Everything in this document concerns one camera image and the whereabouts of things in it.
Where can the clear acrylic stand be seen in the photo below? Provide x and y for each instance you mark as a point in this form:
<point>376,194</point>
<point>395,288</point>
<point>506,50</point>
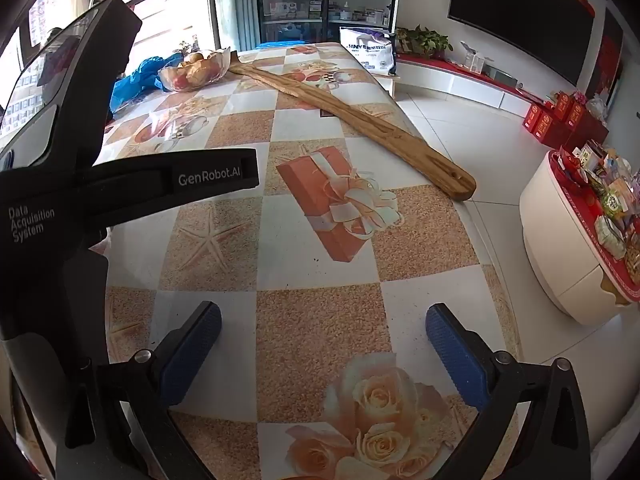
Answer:
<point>475,57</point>

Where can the white printed bag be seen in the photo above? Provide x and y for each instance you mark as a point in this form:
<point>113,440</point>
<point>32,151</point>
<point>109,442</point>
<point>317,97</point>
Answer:
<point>367,52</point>

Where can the red wall hanging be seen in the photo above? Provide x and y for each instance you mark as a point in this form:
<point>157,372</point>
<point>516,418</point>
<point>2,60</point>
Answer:
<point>612,55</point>

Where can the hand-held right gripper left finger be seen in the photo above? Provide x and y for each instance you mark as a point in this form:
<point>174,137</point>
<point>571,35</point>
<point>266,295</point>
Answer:
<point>192,355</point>

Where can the green potted plant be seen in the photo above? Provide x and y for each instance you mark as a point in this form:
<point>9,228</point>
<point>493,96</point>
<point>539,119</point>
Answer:
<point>425,40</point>

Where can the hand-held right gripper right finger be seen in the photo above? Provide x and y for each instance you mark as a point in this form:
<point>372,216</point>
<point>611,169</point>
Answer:
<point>456,360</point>

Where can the glass door cabinet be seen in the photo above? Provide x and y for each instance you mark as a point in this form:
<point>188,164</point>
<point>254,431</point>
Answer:
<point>300,5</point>

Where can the small red gift box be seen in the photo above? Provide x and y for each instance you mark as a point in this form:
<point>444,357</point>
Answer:
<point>537,121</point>

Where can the glass fruit bowl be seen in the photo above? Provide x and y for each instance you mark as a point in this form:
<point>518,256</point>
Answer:
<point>222,67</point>

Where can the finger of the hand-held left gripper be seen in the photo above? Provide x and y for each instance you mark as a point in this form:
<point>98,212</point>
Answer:
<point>200,177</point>

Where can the long wooden board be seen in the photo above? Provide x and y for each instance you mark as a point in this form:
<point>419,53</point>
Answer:
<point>380,127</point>

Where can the large red gift box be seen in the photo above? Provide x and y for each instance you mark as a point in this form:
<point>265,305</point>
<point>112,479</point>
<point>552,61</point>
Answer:
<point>580,132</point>

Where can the blue plastic bag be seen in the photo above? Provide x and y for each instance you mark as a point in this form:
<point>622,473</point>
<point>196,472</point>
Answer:
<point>145,77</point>

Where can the pile of snack packets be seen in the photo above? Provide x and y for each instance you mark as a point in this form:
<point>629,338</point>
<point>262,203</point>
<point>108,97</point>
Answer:
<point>610,200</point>

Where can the pile of mixed fruit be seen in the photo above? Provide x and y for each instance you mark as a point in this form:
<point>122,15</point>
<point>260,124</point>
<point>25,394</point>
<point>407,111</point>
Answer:
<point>197,72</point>

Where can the round white side table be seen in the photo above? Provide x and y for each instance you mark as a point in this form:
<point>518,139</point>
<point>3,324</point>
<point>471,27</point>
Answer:
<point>555,240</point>

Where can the grey curtain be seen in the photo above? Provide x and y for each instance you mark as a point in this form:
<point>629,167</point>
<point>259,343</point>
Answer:
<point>235,5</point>

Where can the black television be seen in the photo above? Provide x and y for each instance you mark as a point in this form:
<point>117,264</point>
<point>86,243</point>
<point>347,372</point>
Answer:
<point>520,15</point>

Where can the white red TV stand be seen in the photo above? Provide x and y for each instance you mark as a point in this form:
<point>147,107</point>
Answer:
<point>450,77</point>

